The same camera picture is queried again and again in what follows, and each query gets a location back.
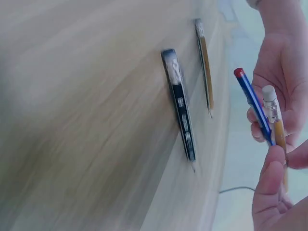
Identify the thin dark cable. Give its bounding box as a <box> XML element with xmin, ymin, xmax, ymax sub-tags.
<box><xmin>218</xmin><ymin>186</ymin><xmax>256</xmax><ymax>194</ymax></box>

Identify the person's left forearm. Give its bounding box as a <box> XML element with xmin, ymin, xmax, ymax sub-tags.
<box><xmin>257</xmin><ymin>0</ymin><xmax>308</xmax><ymax>37</ymax></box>

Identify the yellow pencil with white eraser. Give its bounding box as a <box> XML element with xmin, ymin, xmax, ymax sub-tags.
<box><xmin>261</xmin><ymin>85</ymin><xmax>289</xmax><ymax>193</ymax></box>

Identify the blue pen with red end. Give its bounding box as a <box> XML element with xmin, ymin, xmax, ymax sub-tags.
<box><xmin>233</xmin><ymin>67</ymin><xmax>276</xmax><ymax>147</ymax></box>

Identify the person's left hand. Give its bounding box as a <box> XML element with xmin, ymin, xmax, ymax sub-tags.
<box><xmin>246</xmin><ymin>31</ymin><xmax>308</xmax><ymax>150</ymax></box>

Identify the black pencil with silver ferrule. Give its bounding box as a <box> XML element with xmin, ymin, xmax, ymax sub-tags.
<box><xmin>160</xmin><ymin>49</ymin><xmax>197</xmax><ymax>174</ymax></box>

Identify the person's right hand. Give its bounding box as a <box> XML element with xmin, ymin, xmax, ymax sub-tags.
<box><xmin>252</xmin><ymin>139</ymin><xmax>308</xmax><ymax>231</ymax></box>

